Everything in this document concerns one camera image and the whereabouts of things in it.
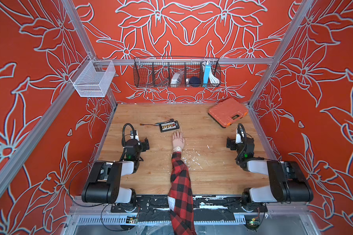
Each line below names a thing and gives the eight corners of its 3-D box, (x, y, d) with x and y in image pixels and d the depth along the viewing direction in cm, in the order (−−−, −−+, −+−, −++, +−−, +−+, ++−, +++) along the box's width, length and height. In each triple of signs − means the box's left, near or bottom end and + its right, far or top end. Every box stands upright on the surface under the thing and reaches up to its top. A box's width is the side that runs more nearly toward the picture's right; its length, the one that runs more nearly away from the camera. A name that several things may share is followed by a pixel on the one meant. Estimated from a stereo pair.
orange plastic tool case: (223, 129, 104) (225, 125, 101) (206, 113, 114) (207, 109, 111) (247, 113, 114) (250, 109, 110) (230, 100, 124) (231, 96, 120)
